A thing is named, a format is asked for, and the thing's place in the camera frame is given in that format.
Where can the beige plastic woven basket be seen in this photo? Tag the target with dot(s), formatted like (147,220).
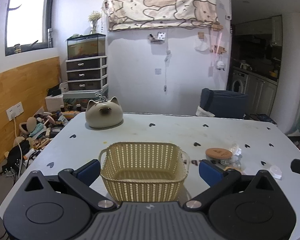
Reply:
(144,171)

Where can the cream cat-shaped ceramic pot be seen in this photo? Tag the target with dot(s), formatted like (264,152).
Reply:
(104,113)

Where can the round wooden lid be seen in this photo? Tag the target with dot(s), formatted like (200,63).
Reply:
(216,155)

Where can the bear-pattern hanging cloth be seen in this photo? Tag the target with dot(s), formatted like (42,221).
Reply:
(157,14)

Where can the window with dark frame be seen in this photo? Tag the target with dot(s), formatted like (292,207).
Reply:
(27,26)

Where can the vase with dried flowers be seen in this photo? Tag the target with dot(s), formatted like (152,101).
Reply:
(93,19)

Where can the white round plastic cap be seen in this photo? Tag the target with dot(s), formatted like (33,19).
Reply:
(275,172)

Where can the dark blue cushioned chair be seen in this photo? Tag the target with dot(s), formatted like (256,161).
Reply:
(222,104)

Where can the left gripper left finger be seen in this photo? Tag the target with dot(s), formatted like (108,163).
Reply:
(77,182)

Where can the grey plastic drawer unit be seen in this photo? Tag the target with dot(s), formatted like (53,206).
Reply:
(89,73)

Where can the white sheep wall plush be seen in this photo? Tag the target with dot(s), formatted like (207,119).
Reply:
(220,65)

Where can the white wall power socket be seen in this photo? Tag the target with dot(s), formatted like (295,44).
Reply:
(14,111)

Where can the front-load washing machine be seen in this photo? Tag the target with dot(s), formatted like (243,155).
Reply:
(239,81)

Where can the pile of floor clutter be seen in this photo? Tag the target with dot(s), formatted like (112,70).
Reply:
(32,136)

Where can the glass fish tank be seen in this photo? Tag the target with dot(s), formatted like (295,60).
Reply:
(83,46)

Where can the white box beside drawers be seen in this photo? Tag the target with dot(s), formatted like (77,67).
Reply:
(53,103)

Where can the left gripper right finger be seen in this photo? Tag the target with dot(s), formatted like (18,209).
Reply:
(220,184)

